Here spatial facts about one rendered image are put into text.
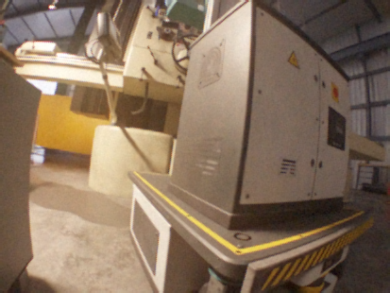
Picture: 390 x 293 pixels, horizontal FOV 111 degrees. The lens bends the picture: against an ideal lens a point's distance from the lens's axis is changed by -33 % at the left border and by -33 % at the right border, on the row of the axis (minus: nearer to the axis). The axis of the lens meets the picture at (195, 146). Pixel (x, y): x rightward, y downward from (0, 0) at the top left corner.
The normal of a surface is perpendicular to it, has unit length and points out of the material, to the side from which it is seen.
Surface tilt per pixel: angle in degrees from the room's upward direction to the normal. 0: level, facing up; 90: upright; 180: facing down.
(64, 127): 90
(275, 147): 90
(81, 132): 90
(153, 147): 90
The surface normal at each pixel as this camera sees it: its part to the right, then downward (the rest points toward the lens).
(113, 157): -0.01, -0.05
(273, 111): 0.45, 0.02
